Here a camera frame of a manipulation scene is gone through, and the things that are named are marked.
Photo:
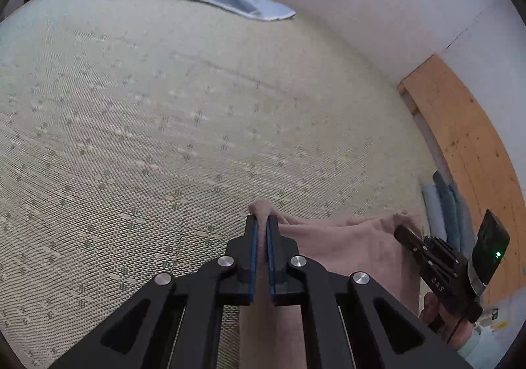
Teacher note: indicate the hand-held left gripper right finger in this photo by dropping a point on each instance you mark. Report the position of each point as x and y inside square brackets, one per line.
[271, 266]

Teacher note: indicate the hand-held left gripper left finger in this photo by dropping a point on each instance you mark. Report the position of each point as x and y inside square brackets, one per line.
[254, 260]

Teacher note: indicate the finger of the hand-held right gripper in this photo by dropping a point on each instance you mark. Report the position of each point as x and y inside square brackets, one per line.
[411, 238]

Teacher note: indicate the dusty pink garment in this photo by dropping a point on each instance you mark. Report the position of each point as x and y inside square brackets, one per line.
[349, 245]

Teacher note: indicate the person's right forearm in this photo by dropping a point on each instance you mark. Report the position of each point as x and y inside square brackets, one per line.
[480, 348]

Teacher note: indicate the person's right hand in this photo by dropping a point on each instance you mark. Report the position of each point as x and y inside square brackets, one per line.
[431, 311]

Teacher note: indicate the light blue folded cloth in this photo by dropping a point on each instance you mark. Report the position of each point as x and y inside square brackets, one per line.
[431, 208]

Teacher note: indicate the teal folded cloth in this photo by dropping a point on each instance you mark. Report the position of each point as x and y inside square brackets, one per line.
[446, 204]

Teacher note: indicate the grey-blue folded cloth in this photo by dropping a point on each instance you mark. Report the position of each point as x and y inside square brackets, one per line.
[462, 217]

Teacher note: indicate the wooden headboard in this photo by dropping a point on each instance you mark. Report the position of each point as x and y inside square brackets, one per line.
[464, 138]

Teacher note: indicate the woven straw bed mat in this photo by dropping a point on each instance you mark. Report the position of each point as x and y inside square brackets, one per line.
[164, 106]

